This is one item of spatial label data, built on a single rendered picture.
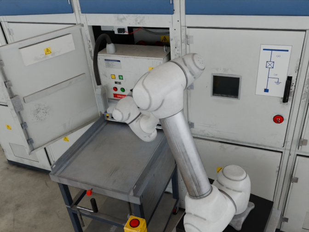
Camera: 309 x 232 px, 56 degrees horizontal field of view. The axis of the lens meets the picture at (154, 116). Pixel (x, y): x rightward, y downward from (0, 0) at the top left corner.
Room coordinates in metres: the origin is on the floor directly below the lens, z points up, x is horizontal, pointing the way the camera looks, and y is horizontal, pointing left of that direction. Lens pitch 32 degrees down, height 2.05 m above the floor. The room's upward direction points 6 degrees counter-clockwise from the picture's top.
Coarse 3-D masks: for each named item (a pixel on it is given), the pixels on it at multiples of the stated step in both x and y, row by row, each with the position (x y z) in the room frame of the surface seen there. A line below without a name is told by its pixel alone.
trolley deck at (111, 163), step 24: (96, 144) 1.63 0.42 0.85; (120, 144) 1.60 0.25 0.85; (144, 144) 1.58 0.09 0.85; (168, 144) 1.55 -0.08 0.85; (72, 168) 1.40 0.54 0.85; (96, 168) 1.38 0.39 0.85; (120, 168) 1.35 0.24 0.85; (96, 192) 1.23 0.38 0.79; (120, 192) 1.16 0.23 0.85; (144, 192) 1.16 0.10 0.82
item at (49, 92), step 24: (0, 48) 1.63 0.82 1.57; (24, 48) 1.71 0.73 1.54; (48, 48) 1.81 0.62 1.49; (72, 48) 1.91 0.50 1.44; (0, 72) 1.63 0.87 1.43; (24, 72) 1.71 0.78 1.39; (48, 72) 1.81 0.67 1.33; (72, 72) 1.92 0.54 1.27; (24, 96) 1.68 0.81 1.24; (48, 96) 1.78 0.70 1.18; (72, 96) 1.89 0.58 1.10; (24, 120) 1.65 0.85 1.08; (48, 120) 1.74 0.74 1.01; (72, 120) 1.85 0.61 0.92; (96, 120) 1.95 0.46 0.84; (24, 144) 1.58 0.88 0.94; (48, 144) 1.68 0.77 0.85
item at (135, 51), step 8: (104, 48) 2.02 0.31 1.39; (120, 48) 1.98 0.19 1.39; (128, 48) 1.97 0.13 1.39; (136, 48) 1.95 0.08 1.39; (144, 48) 1.93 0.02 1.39; (152, 48) 1.92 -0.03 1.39; (160, 48) 1.90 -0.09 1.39; (168, 48) 1.89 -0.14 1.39; (128, 56) 1.81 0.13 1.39; (136, 56) 1.79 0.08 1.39; (144, 56) 1.78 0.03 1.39; (152, 56) 1.77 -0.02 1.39; (160, 56) 1.75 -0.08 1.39; (168, 56) 1.80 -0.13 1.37
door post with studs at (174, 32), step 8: (176, 0) 1.71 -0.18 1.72; (176, 8) 1.71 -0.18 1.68; (176, 16) 1.71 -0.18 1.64; (176, 24) 1.71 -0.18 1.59; (176, 32) 1.71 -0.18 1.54; (176, 40) 1.72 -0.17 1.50; (176, 48) 1.72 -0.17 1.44; (176, 56) 1.72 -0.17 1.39; (184, 184) 1.71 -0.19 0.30; (184, 192) 1.71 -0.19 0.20; (184, 200) 1.71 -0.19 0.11; (184, 208) 1.71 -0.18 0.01
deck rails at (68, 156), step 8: (104, 120) 1.91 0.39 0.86; (88, 128) 1.73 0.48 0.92; (96, 128) 1.81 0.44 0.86; (80, 136) 1.64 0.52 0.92; (88, 136) 1.71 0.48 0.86; (80, 144) 1.62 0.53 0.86; (160, 144) 1.49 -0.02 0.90; (64, 152) 1.48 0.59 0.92; (72, 152) 1.54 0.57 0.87; (160, 152) 1.47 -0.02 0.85; (56, 160) 1.41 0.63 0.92; (64, 160) 1.46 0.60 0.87; (72, 160) 1.48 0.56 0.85; (152, 160) 1.36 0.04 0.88; (56, 168) 1.39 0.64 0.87; (64, 168) 1.40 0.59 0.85; (144, 168) 1.26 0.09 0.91; (144, 176) 1.25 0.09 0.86; (136, 184) 1.16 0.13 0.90; (136, 192) 1.14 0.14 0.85
